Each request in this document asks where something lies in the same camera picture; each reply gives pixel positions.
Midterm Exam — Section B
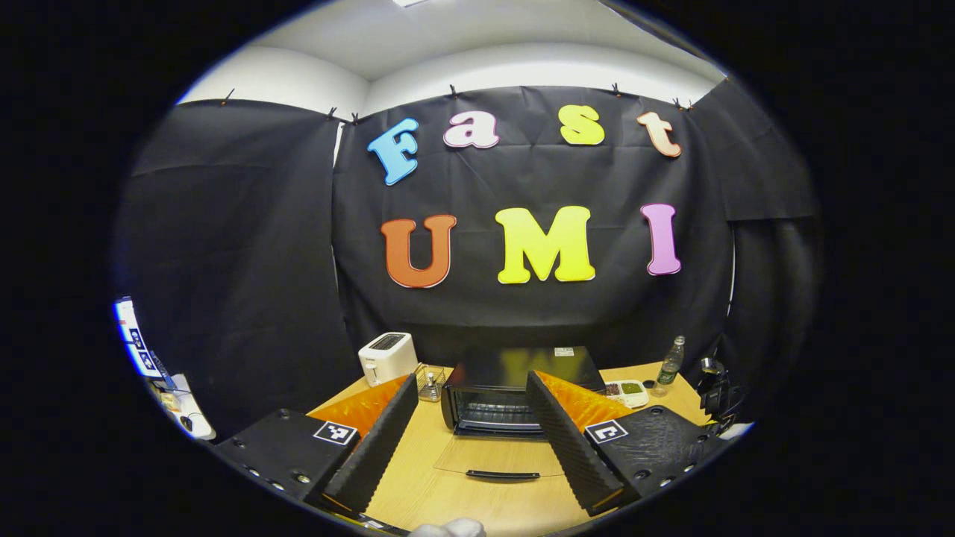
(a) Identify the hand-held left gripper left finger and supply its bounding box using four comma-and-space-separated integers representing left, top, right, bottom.
213, 373, 421, 516

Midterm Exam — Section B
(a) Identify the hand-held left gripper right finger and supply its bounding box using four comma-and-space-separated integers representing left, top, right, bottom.
525, 370, 737, 518

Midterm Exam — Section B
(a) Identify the black electric oven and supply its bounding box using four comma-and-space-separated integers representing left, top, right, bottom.
434, 346, 607, 482

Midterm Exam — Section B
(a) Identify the clear plastic water bottle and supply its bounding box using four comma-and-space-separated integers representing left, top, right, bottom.
652, 335, 686, 397

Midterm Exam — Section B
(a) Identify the white divided grain tray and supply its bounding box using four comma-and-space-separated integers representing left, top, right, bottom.
604, 380, 651, 409

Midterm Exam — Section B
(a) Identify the white toaster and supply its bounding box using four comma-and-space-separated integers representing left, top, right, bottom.
357, 332, 419, 388

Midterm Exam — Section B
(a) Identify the white side table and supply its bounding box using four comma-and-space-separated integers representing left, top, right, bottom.
153, 373, 217, 442

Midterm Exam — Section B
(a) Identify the black backdrop cloth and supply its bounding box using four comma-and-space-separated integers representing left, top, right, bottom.
112, 75, 825, 441

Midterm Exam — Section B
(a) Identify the lit computer screen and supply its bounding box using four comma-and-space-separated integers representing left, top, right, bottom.
113, 297, 163, 379

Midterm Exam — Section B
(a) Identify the wire condiment basket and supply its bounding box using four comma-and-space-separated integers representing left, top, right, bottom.
415, 362, 448, 403

